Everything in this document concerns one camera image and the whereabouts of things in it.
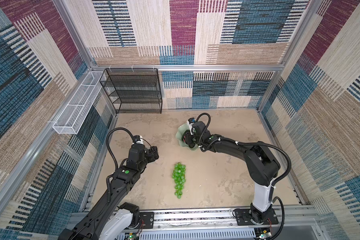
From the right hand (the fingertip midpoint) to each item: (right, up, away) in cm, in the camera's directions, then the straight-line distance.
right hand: (186, 136), depth 94 cm
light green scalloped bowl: (-4, +5, +9) cm, 11 cm away
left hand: (-19, -4, -13) cm, 24 cm away
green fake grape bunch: (-5, -21, -11) cm, 24 cm away
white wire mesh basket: (-55, +9, -24) cm, 61 cm away
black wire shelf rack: (-38, +32, +16) cm, 53 cm away
